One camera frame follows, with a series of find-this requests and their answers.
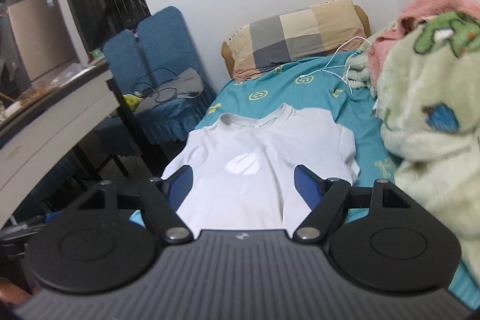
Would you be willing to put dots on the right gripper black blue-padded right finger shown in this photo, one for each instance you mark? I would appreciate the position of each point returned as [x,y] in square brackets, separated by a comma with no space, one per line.
[378,238]

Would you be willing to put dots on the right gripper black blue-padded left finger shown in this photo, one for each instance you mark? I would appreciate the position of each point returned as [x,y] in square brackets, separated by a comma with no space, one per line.
[105,240]

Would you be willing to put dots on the white t-shirt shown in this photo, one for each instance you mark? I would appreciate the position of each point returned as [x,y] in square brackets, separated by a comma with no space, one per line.
[243,168]

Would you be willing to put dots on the white desk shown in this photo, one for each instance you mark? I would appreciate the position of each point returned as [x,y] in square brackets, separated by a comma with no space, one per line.
[37,143]

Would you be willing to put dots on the yellow-green small object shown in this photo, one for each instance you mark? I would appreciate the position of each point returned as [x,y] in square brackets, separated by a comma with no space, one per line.
[132,101]

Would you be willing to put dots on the teal smiley bed sheet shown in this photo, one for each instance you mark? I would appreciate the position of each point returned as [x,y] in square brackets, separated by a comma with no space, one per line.
[312,83]

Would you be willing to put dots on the grey cloth on chair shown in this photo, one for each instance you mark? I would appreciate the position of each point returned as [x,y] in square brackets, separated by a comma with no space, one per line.
[187,85]

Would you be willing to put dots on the blue covered chair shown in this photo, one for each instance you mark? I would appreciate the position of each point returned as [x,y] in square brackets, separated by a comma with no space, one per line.
[156,52]

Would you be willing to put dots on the checkered beige grey pillow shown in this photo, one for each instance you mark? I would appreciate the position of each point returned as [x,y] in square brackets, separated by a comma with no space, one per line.
[317,30]

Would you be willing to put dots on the brown cardboard box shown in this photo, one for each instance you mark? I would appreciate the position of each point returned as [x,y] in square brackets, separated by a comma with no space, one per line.
[41,37]

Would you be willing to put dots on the pink towel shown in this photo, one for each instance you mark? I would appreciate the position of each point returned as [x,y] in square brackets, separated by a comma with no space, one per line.
[415,13]

